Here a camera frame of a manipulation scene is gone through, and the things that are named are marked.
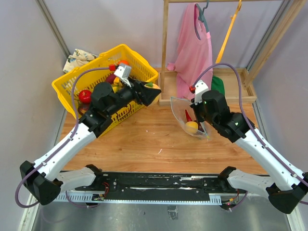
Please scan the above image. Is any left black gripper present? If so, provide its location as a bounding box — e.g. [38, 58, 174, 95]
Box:
[107, 77, 161, 116]

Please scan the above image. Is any peach coloured fruit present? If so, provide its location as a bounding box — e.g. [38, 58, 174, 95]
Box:
[146, 82, 162, 106]

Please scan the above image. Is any red chili pepper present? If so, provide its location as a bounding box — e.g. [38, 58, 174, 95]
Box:
[185, 110, 192, 122]

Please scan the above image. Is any yellow lemon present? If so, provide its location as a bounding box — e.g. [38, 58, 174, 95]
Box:
[185, 121, 199, 134]

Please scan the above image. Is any clear zip top bag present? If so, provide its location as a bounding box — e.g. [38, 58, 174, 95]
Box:
[170, 97, 210, 140]

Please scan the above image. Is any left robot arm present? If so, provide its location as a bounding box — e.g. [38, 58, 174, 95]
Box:
[20, 80, 161, 205]

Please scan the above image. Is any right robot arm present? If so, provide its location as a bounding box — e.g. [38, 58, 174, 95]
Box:
[191, 90, 308, 214]

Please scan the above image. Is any green cloth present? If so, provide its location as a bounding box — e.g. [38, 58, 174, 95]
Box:
[211, 75, 225, 95]

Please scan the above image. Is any yellow plastic basket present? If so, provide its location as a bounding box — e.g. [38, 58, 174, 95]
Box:
[52, 44, 158, 134]

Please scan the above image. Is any purple sweet potato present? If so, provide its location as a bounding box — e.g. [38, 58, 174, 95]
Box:
[105, 74, 116, 84]

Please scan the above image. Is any orange fruit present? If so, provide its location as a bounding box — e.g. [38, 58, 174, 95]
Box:
[117, 60, 129, 65]

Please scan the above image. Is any wooden clothes rack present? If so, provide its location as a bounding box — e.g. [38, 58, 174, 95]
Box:
[157, 0, 307, 106]

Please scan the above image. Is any pink shirt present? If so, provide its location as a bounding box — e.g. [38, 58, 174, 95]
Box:
[167, 3, 213, 99]

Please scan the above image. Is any bright red apple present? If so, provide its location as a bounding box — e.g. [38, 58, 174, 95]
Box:
[78, 90, 92, 104]

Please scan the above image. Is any patterned cloth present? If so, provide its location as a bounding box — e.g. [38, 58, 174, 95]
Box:
[63, 49, 99, 73]

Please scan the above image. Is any teal clothes hanger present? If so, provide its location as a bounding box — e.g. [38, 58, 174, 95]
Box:
[194, 0, 209, 40]

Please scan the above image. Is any yellow clothes hanger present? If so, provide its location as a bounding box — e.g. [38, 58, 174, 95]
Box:
[216, 0, 242, 63]

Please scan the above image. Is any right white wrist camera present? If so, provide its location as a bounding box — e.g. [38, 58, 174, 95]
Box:
[190, 80, 209, 105]

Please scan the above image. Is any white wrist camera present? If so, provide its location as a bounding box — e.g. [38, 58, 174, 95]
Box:
[114, 63, 131, 88]
[190, 80, 209, 105]

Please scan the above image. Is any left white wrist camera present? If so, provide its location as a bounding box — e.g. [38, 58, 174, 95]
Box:
[114, 63, 131, 88]

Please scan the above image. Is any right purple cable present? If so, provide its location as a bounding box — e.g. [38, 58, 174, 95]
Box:
[194, 63, 308, 205]

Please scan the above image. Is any purple cable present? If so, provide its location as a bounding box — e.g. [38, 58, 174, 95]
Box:
[194, 63, 308, 205]
[15, 64, 116, 209]

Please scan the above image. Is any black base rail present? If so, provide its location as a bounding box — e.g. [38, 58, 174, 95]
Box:
[64, 170, 246, 205]

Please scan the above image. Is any right aluminium frame post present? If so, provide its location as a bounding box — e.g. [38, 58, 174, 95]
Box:
[246, 0, 292, 72]

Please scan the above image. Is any aluminium frame post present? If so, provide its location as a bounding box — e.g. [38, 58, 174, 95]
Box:
[246, 0, 292, 72]
[35, 0, 70, 57]

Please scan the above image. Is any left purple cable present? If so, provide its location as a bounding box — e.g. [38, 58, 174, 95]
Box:
[15, 64, 116, 209]

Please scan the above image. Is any left aluminium frame post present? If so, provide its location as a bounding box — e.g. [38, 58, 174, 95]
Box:
[35, 0, 70, 57]

